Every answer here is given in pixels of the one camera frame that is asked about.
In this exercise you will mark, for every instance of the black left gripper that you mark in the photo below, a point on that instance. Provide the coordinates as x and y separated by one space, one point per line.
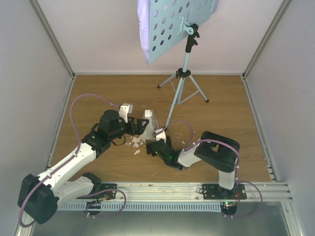
139 130

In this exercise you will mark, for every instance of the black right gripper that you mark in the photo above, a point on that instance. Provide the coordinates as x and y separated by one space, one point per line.
149 149

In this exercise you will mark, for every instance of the white metronome body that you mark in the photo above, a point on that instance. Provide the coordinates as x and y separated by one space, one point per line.
151 127

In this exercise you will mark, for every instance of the light blue music stand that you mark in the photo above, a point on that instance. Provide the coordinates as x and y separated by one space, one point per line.
171 21

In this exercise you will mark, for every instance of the lilac sheet music paper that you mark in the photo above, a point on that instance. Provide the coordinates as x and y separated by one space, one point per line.
143 11

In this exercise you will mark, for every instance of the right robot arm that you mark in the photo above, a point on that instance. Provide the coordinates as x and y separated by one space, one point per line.
218 151

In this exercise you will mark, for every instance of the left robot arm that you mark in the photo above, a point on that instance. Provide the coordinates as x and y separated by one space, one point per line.
41 195

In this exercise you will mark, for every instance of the white debris flakes pile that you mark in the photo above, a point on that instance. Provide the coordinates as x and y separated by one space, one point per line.
135 142

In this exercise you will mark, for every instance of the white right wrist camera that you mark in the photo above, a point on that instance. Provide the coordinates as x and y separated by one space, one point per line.
159 135

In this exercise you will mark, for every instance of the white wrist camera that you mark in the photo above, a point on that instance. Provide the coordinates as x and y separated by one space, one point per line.
159 135
124 110

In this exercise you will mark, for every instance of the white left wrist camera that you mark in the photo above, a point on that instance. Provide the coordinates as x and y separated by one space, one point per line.
124 110

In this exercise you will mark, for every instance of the grey slotted cable duct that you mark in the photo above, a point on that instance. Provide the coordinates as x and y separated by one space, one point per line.
158 206

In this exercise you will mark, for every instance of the left aluminium frame post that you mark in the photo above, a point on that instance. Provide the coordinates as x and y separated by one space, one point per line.
47 28

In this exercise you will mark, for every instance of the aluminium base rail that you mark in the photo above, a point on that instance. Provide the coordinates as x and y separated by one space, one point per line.
190 191

